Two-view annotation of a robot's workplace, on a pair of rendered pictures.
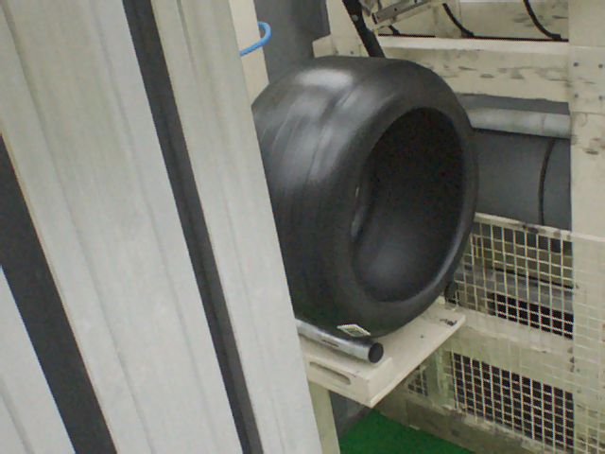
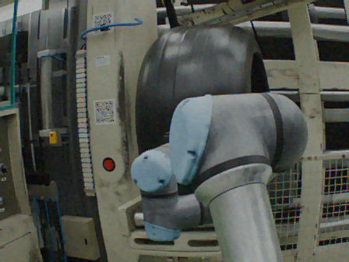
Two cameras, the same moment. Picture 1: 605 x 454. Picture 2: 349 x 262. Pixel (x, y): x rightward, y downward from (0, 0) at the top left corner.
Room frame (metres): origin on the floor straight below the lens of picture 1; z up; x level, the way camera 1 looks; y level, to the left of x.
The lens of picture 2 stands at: (0.05, 0.82, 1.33)
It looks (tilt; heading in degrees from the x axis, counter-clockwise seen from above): 6 degrees down; 331
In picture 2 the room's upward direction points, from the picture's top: 4 degrees counter-clockwise
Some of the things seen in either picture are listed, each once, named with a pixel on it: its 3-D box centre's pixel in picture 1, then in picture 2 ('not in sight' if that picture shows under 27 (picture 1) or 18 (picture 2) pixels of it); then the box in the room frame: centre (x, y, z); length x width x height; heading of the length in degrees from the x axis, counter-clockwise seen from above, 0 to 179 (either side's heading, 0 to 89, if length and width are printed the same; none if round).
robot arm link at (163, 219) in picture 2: not in sight; (169, 214); (1.06, 0.27, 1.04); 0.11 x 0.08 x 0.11; 79
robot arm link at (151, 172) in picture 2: not in sight; (156, 170); (1.06, 0.29, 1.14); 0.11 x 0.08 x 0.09; 132
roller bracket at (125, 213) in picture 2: not in sight; (146, 208); (1.66, 0.03, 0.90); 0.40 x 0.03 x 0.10; 132
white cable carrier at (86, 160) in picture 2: not in sight; (86, 122); (1.75, 0.18, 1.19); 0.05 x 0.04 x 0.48; 132
